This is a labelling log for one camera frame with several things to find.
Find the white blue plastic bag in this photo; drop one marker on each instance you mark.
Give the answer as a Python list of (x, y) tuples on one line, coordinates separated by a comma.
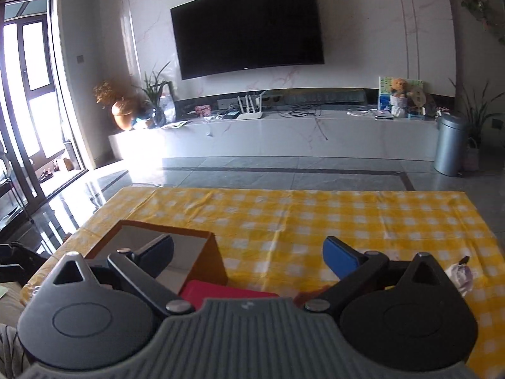
[(167, 108)]

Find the brown cardboard box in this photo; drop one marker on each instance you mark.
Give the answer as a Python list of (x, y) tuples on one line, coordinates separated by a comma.
[(215, 260)]

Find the flat grey set-top box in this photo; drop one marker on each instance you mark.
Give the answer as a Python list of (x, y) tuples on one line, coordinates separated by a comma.
[(384, 116)]

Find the green paper sheet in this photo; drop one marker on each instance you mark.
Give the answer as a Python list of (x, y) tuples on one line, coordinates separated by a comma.
[(175, 124)]

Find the long grey soundbar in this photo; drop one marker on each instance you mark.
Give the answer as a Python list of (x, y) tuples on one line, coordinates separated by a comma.
[(323, 97)]

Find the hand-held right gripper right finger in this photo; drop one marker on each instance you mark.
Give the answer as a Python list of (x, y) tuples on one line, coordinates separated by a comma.
[(339, 255)]

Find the red cloth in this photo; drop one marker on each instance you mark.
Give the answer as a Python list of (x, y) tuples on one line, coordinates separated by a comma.
[(229, 294)]

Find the hanging green vine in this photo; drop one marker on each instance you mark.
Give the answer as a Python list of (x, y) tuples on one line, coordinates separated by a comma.
[(483, 12)]

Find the yellow checked tablecloth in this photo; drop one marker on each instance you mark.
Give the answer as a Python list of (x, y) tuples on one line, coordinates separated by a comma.
[(315, 213)]

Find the brown teddy bear bouquet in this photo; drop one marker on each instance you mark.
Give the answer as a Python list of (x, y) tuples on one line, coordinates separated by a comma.
[(397, 87)]

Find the pink card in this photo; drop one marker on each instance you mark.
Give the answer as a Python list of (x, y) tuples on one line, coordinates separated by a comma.
[(203, 110)]

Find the small woven basket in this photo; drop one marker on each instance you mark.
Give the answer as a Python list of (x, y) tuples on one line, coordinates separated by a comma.
[(471, 158)]

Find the grey round trash can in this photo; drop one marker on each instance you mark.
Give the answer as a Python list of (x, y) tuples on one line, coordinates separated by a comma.
[(449, 146)]

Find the round beige hand fan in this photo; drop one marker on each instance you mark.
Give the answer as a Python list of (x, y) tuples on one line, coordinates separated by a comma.
[(416, 96)]

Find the dark framed balcony door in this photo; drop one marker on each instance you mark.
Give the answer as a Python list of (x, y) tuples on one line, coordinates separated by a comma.
[(55, 126)]

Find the gold gourd ornament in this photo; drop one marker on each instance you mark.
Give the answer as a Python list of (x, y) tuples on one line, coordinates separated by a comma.
[(124, 114)]

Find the green plant in glass vase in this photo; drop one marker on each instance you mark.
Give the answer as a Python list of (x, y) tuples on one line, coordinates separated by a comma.
[(154, 87)]

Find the black wall television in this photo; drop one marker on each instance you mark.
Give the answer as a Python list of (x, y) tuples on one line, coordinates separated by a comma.
[(248, 27)]

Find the tall potted orchid plant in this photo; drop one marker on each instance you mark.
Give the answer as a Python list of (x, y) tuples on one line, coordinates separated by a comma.
[(479, 110)]

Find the black bag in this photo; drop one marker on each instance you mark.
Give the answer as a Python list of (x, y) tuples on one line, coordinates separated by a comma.
[(19, 260)]

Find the gold dried flower bunch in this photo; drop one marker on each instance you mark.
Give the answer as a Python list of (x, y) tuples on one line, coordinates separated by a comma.
[(103, 91)]

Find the white wifi router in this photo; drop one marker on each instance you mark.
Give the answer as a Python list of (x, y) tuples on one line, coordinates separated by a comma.
[(249, 116)]

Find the white marble television cabinet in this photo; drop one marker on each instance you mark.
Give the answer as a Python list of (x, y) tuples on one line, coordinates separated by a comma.
[(276, 134)]

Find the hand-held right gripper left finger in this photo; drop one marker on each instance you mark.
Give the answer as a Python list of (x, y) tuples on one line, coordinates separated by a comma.
[(158, 250)]

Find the striped cloth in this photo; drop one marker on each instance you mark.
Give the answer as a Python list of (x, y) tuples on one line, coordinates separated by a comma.
[(12, 351)]

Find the small blue box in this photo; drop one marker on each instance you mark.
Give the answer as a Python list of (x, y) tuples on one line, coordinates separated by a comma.
[(232, 115)]

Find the colourful painting board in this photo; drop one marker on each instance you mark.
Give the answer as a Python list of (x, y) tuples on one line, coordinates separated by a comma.
[(382, 94)]

